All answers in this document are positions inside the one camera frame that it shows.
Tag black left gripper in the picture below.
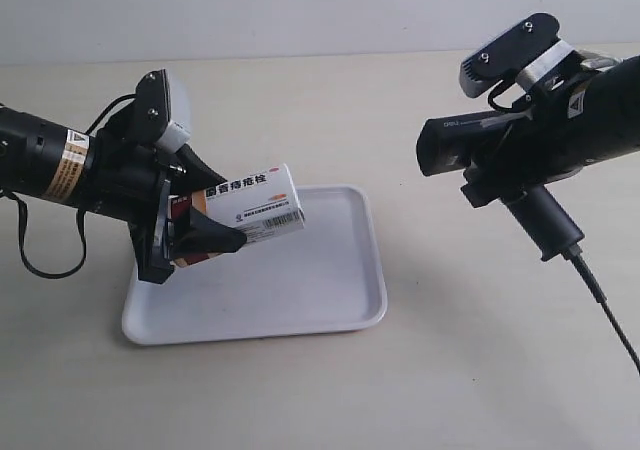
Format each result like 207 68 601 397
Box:
85 109 247 284

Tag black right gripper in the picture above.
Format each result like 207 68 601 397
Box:
459 64 590 208

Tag black handheld barcode scanner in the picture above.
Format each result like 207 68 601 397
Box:
416 114 584 261

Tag white red medicine box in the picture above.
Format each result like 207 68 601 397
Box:
170 164 305 268

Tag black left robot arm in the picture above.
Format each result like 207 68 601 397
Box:
1 105 247 284

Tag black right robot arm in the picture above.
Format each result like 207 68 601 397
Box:
461 56 639 208

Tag white plastic tray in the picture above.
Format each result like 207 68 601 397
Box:
121 185 388 346

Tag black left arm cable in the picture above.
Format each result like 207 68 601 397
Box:
0 94 141 279

